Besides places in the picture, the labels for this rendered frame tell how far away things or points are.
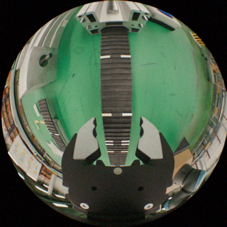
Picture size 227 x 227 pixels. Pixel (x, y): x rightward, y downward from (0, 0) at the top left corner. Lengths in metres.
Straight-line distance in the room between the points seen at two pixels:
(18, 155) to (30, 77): 2.96
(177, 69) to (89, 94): 0.21
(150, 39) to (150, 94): 0.13
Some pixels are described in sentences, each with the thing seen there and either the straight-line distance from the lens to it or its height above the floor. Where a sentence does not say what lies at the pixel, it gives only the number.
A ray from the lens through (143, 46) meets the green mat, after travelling 0.17.
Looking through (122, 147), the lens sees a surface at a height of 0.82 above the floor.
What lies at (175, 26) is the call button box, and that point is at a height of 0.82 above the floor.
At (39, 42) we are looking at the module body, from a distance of 0.20.
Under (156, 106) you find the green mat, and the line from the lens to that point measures 0.17.
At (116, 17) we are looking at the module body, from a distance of 0.16.
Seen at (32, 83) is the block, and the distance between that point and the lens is 0.16.
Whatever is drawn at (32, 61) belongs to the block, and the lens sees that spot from 0.17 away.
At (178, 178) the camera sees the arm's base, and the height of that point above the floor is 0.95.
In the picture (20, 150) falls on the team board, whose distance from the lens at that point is 3.02.
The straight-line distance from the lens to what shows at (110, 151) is 0.19.
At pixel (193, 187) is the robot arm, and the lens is 0.46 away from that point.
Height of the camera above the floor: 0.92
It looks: 62 degrees down
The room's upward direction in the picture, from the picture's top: 176 degrees counter-clockwise
